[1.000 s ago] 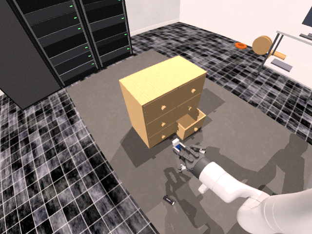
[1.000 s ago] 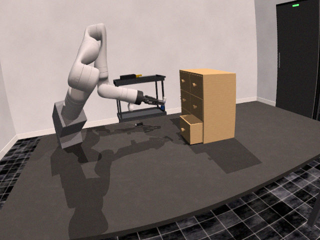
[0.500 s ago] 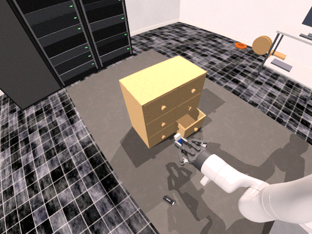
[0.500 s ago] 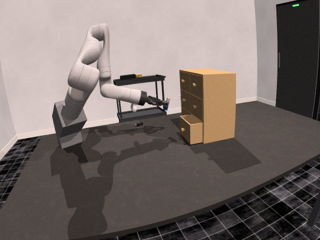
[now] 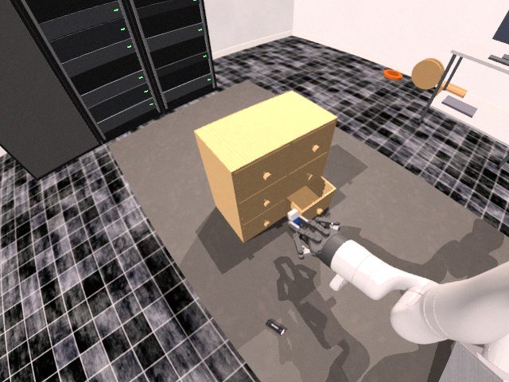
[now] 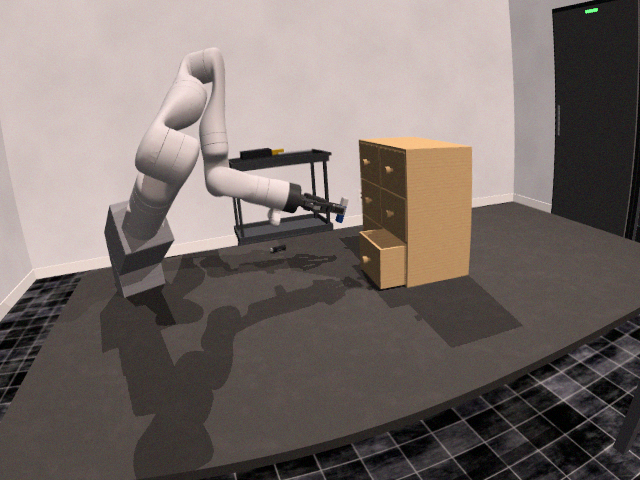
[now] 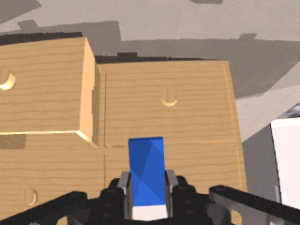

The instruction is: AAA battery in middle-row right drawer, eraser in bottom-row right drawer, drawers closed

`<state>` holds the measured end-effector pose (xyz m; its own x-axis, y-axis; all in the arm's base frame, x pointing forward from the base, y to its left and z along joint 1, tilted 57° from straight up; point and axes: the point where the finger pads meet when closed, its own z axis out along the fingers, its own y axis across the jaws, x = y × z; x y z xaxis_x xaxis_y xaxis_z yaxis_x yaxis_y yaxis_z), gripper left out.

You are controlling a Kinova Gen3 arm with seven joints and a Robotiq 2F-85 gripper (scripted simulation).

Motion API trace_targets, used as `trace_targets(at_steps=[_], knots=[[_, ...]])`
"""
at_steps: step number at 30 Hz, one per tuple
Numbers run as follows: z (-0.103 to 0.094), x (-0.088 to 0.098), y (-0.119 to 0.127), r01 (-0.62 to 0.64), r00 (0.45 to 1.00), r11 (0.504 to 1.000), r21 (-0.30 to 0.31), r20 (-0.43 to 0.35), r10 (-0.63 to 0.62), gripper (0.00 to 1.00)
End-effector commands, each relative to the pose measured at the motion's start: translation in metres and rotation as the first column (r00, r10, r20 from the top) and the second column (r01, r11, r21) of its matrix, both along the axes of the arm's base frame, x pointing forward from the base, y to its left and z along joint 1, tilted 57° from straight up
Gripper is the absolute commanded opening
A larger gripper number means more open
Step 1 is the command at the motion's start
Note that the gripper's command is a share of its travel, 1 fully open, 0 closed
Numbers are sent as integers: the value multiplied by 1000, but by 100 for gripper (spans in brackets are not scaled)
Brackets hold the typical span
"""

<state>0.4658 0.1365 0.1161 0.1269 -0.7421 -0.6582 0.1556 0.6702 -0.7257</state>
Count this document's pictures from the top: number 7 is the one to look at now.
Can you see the blue and white eraser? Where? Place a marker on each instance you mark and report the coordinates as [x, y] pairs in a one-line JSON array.
[[147, 168]]

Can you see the light wooden drawer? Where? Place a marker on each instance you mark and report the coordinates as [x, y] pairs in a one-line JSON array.
[[203, 168], [55, 89], [44, 177], [183, 104]]

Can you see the light wooden chest of drawers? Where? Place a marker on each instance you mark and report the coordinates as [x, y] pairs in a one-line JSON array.
[[101, 150]]

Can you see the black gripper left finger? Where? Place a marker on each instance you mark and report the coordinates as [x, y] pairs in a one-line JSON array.
[[76, 206]]

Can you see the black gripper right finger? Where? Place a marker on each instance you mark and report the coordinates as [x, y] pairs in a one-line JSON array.
[[187, 208]]

